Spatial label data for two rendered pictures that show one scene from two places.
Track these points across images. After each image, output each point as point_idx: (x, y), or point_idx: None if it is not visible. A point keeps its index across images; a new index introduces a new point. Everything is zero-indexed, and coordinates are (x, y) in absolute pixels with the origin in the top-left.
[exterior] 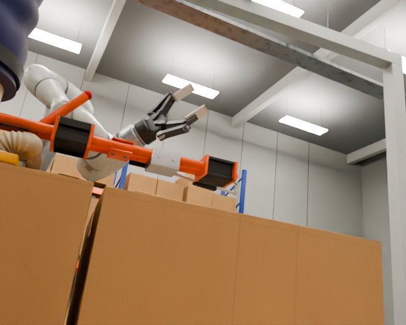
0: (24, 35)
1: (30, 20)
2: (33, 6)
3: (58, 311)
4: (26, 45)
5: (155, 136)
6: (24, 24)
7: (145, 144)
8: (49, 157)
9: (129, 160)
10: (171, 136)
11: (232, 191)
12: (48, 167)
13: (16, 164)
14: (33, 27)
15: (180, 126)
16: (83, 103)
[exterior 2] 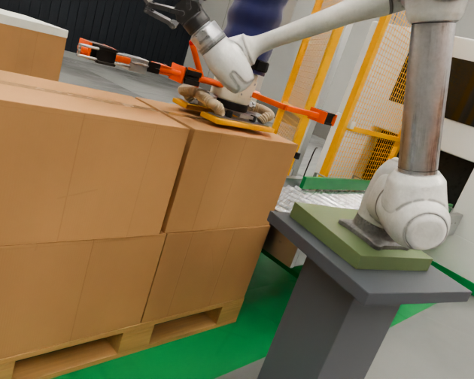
0: (226, 28)
1: (229, 16)
2: (229, 8)
3: None
4: (226, 32)
5: (182, 25)
6: (228, 22)
7: (197, 33)
8: (408, 77)
9: (205, 58)
10: (162, 21)
11: (80, 54)
12: (414, 93)
13: (173, 101)
14: (234, 16)
15: (153, 11)
16: (191, 49)
